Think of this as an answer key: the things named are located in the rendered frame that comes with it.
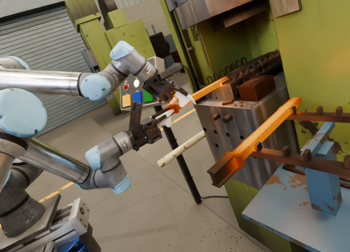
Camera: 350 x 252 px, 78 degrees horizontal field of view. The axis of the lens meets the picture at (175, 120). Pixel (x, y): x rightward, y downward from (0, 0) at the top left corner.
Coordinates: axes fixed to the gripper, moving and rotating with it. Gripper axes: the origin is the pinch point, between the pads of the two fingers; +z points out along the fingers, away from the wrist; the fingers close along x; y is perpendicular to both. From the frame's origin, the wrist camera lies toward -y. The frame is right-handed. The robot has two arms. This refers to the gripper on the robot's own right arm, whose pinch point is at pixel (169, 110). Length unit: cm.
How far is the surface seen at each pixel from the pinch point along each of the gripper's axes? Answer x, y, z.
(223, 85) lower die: 3.2, 1.2, 27.6
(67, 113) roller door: -786, 69, -9
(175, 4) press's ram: -11.1, -37.5, 27.4
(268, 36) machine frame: -5, -7, 76
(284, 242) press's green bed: 19, 84, 22
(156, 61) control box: -42, -17, 24
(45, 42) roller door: -784, -171, 42
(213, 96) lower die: -5.7, 7.0, 27.7
